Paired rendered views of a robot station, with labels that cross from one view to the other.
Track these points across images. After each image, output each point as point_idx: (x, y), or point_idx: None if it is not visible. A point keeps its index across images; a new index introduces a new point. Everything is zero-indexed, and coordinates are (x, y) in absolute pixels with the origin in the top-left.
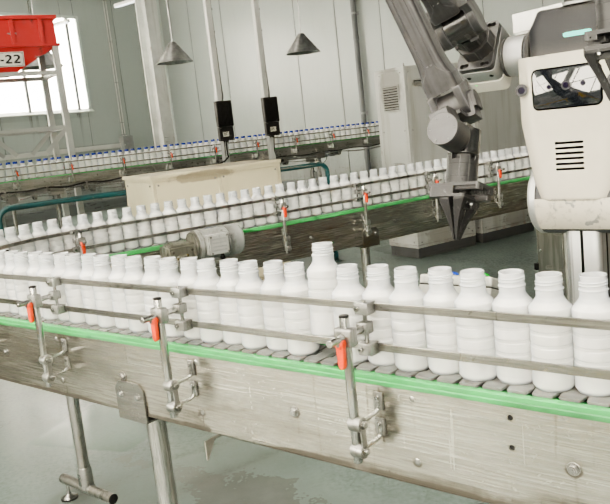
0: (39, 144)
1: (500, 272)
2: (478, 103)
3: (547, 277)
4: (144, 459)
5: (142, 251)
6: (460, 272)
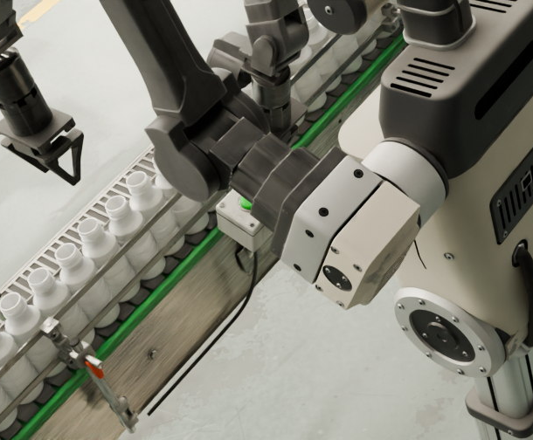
0: None
1: (121, 197)
2: (258, 58)
3: (79, 224)
4: None
5: None
6: (135, 172)
